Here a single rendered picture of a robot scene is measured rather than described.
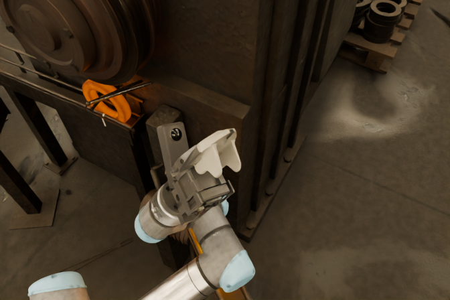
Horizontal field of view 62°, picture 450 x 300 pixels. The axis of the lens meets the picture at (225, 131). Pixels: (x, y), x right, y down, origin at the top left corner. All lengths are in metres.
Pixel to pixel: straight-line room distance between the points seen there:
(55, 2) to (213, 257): 0.63
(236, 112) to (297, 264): 0.93
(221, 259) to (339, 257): 1.15
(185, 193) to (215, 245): 0.18
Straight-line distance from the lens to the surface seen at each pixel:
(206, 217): 0.79
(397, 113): 2.46
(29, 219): 2.07
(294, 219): 1.89
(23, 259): 2.00
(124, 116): 1.28
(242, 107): 1.09
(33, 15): 1.01
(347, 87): 2.51
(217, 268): 0.77
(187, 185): 0.62
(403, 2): 2.87
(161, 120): 1.17
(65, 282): 0.97
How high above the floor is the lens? 1.68
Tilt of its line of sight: 51 degrees down
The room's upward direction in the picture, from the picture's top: straight up
